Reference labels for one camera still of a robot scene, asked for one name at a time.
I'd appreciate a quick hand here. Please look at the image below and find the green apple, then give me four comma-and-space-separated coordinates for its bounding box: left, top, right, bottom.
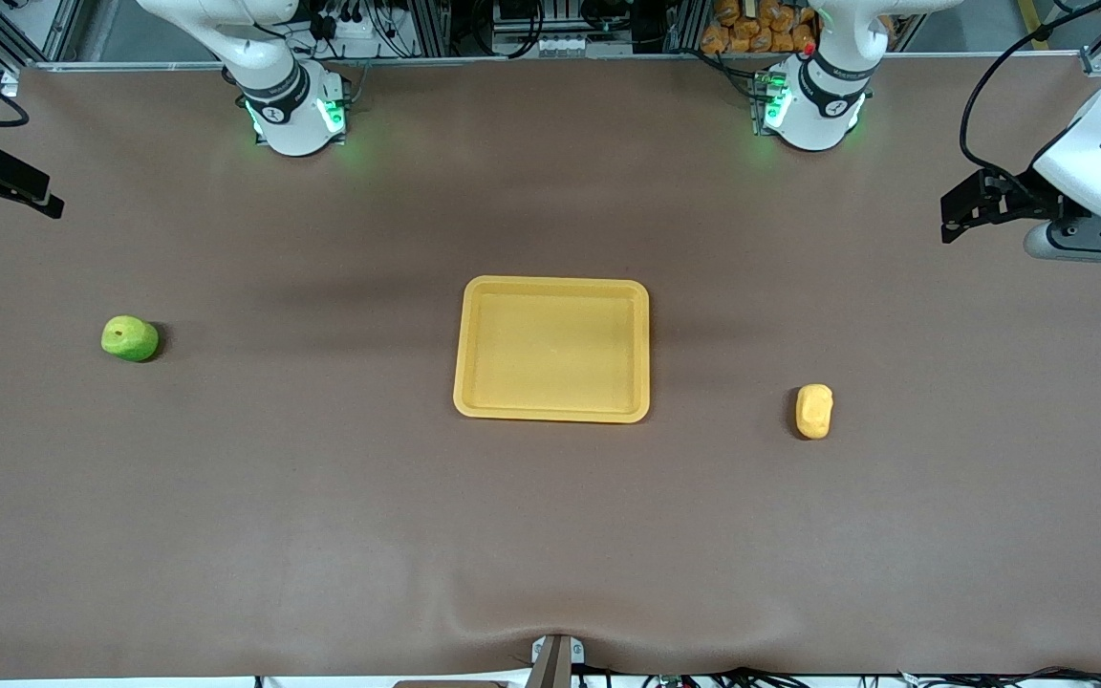
100, 314, 161, 364

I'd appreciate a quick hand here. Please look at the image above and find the yellow potato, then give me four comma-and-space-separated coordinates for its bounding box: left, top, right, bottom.
794, 383, 835, 441

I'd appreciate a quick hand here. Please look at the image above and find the yellow plastic tray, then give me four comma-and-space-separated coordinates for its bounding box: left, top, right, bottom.
453, 275, 652, 424

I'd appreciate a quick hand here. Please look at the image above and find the orange mesh bag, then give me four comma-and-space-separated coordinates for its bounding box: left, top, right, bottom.
701, 0, 817, 55

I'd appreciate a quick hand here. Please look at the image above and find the brown table mat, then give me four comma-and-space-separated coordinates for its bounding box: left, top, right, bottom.
0, 57, 1101, 681

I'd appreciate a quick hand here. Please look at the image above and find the white power strip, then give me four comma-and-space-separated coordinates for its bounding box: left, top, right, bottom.
531, 33, 611, 57

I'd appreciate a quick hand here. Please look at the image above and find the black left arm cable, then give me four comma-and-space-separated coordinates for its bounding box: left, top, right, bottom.
958, 0, 1101, 197

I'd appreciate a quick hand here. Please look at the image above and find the metal clamp bracket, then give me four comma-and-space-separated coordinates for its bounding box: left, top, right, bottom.
529, 634, 585, 688

